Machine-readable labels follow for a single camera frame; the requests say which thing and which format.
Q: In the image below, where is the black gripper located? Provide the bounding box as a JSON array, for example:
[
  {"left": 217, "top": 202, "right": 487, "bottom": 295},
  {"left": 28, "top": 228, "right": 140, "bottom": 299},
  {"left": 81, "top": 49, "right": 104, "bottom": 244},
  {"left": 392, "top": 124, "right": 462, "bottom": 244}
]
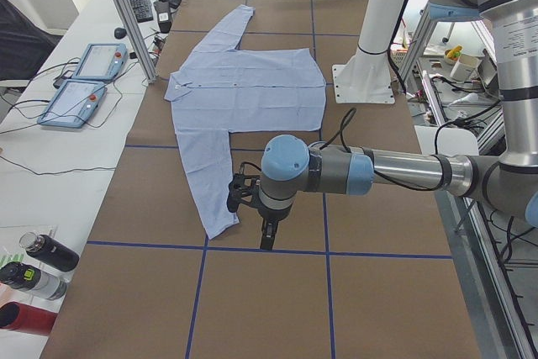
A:
[{"left": 257, "top": 200, "right": 293, "bottom": 250}]

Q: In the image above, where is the light blue striped shirt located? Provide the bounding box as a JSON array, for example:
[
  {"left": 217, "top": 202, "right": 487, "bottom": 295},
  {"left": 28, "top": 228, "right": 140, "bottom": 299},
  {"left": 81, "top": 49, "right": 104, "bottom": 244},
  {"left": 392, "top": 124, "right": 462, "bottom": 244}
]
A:
[{"left": 164, "top": 5, "right": 326, "bottom": 239}]

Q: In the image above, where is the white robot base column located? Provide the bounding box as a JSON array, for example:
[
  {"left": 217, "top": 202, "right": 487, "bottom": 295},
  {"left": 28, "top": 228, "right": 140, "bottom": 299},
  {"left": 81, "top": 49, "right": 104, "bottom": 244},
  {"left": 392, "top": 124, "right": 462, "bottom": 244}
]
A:
[{"left": 332, "top": 0, "right": 406, "bottom": 104}]

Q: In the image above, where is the black water bottle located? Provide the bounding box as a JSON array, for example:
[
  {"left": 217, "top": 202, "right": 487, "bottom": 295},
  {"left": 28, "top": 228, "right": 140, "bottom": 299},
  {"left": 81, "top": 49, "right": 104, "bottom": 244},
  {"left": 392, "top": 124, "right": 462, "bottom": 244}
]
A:
[{"left": 19, "top": 232, "right": 79, "bottom": 272}]

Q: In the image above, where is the lower blue teach pendant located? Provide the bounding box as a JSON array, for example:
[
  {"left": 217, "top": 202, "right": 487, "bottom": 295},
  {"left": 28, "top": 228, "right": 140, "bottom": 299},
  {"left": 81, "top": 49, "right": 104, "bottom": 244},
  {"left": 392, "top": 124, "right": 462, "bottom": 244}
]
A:
[{"left": 37, "top": 79, "right": 107, "bottom": 129}]

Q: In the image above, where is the blue teach pendant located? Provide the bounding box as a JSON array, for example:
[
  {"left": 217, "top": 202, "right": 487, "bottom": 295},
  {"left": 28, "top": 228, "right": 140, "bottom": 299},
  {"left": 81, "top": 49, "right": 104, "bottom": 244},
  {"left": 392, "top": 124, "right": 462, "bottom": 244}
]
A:
[
  {"left": 71, "top": 43, "right": 128, "bottom": 82},
  {"left": 37, "top": 79, "right": 107, "bottom": 129}
]

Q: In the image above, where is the upper blue teach pendant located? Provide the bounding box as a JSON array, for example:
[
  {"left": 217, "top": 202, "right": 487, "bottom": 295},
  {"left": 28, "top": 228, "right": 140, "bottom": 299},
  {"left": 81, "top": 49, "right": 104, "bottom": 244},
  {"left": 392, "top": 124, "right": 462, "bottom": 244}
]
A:
[{"left": 71, "top": 43, "right": 128, "bottom": 82}]

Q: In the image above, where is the black computer mouse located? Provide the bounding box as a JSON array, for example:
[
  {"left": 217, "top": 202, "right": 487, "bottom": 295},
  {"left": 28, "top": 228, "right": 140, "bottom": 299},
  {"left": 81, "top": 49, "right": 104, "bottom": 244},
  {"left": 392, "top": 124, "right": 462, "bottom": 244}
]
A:
[{"left": 113, "top": 27, "right": 127, "bottom": 40}]

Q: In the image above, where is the white square container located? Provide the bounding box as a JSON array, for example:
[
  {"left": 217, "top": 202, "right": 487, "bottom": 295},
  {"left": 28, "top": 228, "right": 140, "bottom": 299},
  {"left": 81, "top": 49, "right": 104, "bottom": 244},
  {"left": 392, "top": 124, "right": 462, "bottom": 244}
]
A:
[{"left": 450, "top": 54, "right": 482, "bottom": 82}]

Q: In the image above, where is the clear bottle green latch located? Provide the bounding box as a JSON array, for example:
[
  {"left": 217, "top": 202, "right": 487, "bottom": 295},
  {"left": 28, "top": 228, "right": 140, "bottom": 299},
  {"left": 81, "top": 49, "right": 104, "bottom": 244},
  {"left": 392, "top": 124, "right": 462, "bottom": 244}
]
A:
[{"left": 1, "top": 261, "right": 67, "bottom": 300}]

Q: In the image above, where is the black keyboard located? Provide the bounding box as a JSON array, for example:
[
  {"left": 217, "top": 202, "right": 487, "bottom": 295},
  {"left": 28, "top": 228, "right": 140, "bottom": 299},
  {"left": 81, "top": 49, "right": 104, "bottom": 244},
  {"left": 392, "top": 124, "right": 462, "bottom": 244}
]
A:
[{"left": 129, "top": 0, "right": 153, "bottom": 23}]

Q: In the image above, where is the red water bottle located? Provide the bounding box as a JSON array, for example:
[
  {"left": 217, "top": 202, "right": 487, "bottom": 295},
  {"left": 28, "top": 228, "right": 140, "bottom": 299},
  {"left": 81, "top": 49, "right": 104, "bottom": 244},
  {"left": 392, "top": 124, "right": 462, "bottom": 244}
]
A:
[{"left": 1, "top": 302, "right": 57, "bottom": 336}]

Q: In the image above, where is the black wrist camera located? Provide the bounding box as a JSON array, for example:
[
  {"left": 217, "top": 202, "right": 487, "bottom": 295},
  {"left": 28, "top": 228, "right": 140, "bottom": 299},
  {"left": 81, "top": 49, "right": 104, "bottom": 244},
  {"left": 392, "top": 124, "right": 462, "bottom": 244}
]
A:
[{"left": 226, "top": 172, "right": 261, "bottom": 213}]

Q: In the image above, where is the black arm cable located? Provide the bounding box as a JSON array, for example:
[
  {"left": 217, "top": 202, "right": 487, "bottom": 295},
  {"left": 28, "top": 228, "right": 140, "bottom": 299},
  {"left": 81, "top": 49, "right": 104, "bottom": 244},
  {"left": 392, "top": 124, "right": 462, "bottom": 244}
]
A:
[{"left": 319, "top": 107, "right": 358, "bottom": 153}]

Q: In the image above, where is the aluminium frame post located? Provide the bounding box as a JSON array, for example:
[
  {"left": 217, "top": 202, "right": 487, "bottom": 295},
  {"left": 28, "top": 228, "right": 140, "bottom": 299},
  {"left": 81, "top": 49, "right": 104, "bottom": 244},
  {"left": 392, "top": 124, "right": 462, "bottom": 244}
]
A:
[{"left": 113, "top": 0, "right": 156, "bottom": 84}]

